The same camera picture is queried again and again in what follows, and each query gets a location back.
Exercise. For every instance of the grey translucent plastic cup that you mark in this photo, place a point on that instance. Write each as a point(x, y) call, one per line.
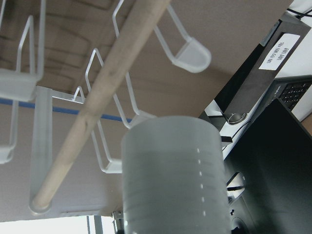
point(173, 178)

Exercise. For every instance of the black power supply box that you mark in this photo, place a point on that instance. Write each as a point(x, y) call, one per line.
point(234, 103)

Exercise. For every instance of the black computer monitor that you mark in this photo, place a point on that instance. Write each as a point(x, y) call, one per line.
point(274, 156)

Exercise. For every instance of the brown paper table mat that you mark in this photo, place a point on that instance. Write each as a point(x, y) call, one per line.
point(230, 29)

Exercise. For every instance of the black keyboard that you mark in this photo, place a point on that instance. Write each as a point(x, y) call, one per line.
point(289, 89)

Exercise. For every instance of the white wire cup rack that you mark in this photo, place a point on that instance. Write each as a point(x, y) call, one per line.
point(80, 102)

